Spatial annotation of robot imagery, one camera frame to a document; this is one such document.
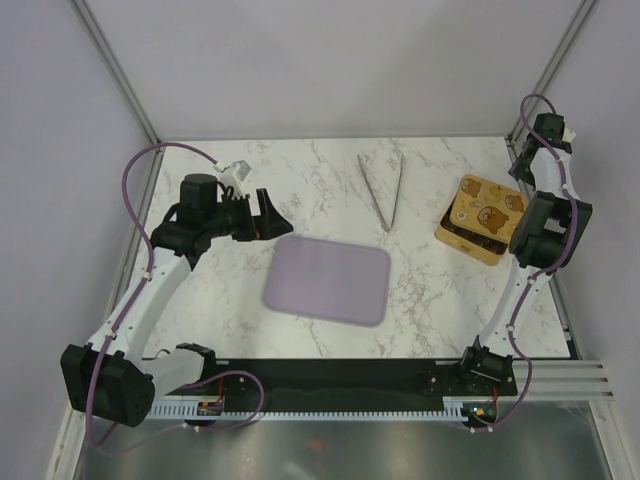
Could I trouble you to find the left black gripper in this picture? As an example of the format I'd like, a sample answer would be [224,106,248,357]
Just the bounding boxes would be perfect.
[204,189,292,242]

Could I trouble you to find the metal tongs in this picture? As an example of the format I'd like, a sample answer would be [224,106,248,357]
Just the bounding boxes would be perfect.
[355,152,406,233]

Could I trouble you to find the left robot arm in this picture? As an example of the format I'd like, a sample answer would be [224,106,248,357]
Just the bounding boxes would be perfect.
[60,174,294,427]

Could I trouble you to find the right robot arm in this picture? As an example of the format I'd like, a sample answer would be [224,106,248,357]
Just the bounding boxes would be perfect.
[456,113,593,395]

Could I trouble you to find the gold chocolate box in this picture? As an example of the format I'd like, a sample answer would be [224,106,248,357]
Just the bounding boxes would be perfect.
[435,215,507,266]

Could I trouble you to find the lavender plastic tray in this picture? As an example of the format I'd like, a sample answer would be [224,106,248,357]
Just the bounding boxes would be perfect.
[263,235,391,328]

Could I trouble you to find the right aluminium frame post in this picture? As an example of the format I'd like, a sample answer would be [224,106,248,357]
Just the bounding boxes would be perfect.
[505,0,602,148]

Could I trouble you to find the aluminium frame post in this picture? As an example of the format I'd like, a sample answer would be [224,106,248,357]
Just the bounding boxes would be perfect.
[68,0,160,144]
[505,0,602,148]

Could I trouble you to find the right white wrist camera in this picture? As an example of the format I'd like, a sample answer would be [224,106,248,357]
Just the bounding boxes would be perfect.
[563,127,576,143]

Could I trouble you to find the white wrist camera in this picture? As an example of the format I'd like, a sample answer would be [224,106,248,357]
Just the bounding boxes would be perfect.
[219,160,251,185]
[563,127,576,143]

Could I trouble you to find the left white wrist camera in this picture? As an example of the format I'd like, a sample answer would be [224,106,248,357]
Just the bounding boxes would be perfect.
[219,160,251,185]

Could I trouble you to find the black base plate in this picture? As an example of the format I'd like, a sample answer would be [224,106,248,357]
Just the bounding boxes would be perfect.
[210,359,517,412]

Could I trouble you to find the white cable duct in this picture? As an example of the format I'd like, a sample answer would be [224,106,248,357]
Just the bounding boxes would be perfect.
[146,397,468,422]

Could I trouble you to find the left aluminium frame post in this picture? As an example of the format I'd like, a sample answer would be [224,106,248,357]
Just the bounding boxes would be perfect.
[68,0,160,144]

